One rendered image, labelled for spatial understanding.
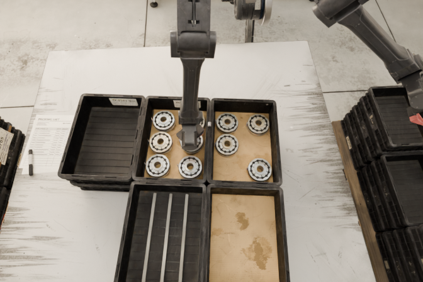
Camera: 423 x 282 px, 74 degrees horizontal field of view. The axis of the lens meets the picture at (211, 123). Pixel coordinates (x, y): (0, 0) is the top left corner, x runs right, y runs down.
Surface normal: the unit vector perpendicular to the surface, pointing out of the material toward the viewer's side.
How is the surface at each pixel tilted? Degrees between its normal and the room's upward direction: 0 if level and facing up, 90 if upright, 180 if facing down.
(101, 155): 0
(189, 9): 45
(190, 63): 90
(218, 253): 0
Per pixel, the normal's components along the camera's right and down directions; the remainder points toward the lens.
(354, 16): 0.00, 0.87
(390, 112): 0.00, -0.46
